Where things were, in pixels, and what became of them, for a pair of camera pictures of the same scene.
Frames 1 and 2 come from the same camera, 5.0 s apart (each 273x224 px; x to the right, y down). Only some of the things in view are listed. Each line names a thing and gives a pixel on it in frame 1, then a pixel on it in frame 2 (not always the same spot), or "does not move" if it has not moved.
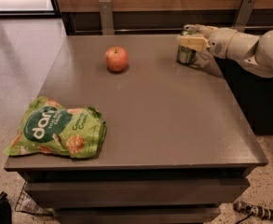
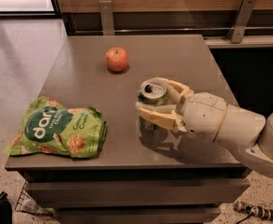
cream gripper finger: (203, 29) to (182, 90)
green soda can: (185, 55) to (152, 91)
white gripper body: (219, 43) to (203, 113)
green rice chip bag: (48, 127) does not move
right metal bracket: (246, 8) does not move
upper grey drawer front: (47, 194) does not move
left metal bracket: (106, 17) does not move
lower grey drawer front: (141, 215) does not move
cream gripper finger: (196, 43) to (164, 114)
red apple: (116, 59) does not move
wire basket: (27, 204) does not move
